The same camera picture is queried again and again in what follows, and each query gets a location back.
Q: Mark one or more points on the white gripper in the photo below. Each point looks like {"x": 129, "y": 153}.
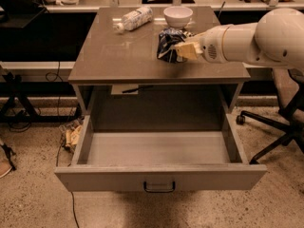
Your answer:
{"x": 211, "y": 45}

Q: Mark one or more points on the blue chip bag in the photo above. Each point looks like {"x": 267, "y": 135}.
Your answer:
{"x": 167, "y": 39}

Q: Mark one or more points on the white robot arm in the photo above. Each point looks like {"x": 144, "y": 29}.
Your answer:
{"x": 276, "y": 40}

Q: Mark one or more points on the grey drawer cabinet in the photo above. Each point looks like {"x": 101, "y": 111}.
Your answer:
{"x": 189, "y": 96}

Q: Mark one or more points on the open grey top drawer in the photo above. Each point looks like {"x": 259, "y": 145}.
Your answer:
{"x": 194, "y": 160}

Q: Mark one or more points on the white ceramic bowl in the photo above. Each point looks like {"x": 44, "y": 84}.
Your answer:
{"x": 177, "y": 17}

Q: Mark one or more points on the clear plastic water bottle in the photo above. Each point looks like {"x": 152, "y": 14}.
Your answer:
{"x": 134, "y": 19}

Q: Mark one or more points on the white label with black pen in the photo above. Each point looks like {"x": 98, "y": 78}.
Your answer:
{"x": 127, "y": 89}

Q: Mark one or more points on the yellow debris pile on floor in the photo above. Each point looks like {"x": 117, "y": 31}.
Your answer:
{"x": 71, "y": 133}

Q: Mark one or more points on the black table stand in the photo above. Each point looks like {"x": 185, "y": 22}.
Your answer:
{"x": 16, "y": 90}

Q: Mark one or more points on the black drawer handle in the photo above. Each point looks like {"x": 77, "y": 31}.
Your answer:
{"x": 159, "y": 187}

